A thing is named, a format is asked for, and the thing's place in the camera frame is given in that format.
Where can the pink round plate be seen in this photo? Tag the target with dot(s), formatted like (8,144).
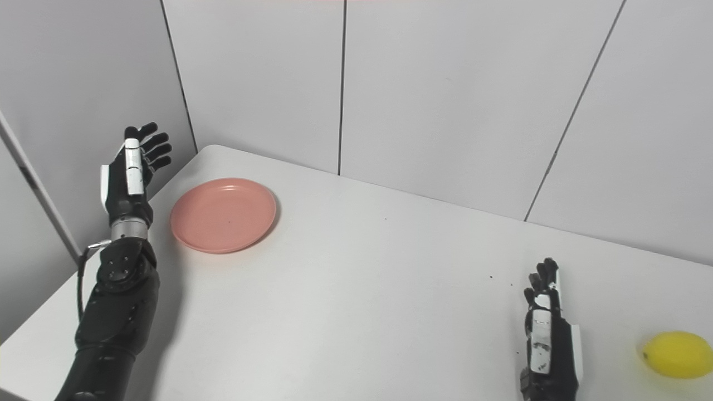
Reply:
(223,215)

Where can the yellow lemon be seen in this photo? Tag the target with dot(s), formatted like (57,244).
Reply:
(677,355)

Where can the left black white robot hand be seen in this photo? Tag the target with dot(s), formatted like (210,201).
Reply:
(129,189)

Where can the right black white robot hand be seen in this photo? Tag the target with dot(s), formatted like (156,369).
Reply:
(548,345)

